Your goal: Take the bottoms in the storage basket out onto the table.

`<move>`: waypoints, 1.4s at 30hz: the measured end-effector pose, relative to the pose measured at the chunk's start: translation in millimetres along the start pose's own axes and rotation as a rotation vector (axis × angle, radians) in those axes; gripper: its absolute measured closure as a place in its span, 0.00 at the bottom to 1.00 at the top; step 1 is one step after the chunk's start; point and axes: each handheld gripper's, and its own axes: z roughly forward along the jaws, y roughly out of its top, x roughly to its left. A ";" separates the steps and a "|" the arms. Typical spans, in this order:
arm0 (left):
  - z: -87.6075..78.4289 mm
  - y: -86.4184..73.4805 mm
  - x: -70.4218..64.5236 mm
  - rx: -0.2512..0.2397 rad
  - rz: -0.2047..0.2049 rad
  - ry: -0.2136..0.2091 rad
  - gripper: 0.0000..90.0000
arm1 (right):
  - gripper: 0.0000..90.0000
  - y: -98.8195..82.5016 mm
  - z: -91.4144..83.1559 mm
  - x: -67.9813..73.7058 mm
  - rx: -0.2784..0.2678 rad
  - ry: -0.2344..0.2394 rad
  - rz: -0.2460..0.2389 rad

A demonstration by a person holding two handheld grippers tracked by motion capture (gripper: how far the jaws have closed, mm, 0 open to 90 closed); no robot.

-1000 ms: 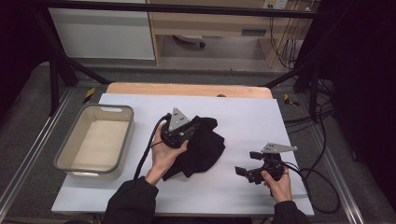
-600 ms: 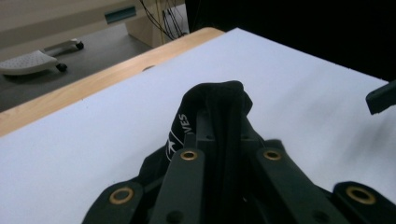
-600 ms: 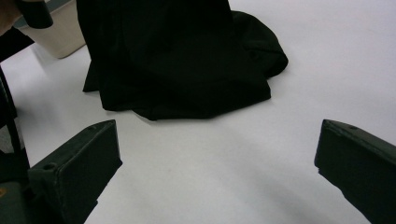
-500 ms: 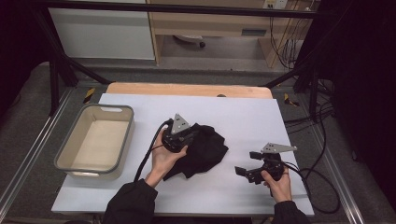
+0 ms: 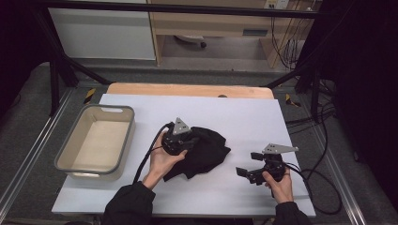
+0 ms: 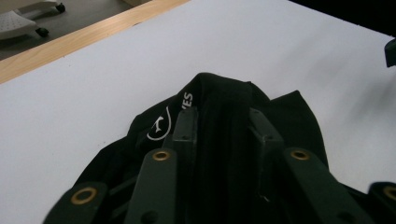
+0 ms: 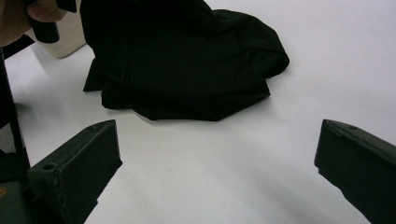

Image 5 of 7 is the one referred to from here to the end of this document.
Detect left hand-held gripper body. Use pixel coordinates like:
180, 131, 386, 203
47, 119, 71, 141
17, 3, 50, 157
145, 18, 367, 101
161, 117, 200, 157

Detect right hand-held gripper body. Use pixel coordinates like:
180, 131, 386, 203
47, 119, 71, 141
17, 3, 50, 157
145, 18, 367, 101
248, 142, 299, 186

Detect black cloth garment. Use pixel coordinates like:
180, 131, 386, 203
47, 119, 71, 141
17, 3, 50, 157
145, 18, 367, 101
162, 126, 232, 183

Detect grey beige plastic basket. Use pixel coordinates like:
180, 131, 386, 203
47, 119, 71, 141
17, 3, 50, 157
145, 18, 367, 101
54, 103, 137, 182

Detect person's right hand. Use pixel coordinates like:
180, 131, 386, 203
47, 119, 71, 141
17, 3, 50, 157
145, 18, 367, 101
262, 171, 295, 204

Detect person's left hand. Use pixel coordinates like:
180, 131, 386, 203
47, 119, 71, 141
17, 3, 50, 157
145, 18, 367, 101
142, 130, 189, 190

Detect white table board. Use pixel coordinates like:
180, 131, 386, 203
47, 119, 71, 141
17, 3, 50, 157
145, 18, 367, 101
51, 93, 317, 218

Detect light wooden table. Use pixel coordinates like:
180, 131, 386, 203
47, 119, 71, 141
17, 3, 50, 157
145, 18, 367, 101
106, 82, 276, 100

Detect office chair base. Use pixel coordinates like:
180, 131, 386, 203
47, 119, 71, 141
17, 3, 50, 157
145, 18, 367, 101
173, 35, 208, 49

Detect light wooden desk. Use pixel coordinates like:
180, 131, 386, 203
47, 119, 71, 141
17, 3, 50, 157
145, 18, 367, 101
146, 0, 317, 68

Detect black curtain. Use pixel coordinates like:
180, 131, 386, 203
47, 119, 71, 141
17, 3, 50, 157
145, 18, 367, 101
299, 0, 398, 214

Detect white cabinet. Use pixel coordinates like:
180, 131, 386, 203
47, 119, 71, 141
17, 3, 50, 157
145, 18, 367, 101
47, 0, 157, 61

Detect left hand-held gripper black cable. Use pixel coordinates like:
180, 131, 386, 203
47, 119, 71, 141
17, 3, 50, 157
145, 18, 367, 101
131, 121, 175, 186

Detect hand-held gripper black cable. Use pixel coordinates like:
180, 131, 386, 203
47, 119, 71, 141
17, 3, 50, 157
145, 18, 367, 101
284, 162, 344, 217
131, 121, 175, 186

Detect black floor cable bundle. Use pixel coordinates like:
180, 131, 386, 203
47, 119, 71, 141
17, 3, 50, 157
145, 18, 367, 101
285, 104, 336, 135

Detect aluminium floor rail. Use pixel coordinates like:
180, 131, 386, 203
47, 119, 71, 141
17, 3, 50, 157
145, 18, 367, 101
313, 125, 368, 225
0, 88, 75, 214

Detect right hand-held gripper black cable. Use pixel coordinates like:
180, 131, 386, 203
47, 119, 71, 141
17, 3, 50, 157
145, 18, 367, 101
284, 162, 344, 217

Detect hanging black desk cables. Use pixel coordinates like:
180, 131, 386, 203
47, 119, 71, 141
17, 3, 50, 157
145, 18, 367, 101
270, 13, 302, 70

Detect black metal frame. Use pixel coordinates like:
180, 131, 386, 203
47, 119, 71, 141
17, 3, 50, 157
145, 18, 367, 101
29, 0, 334, 124

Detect white wall socket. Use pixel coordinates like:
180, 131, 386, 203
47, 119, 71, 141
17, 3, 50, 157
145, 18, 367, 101
264, 0, 290, 9

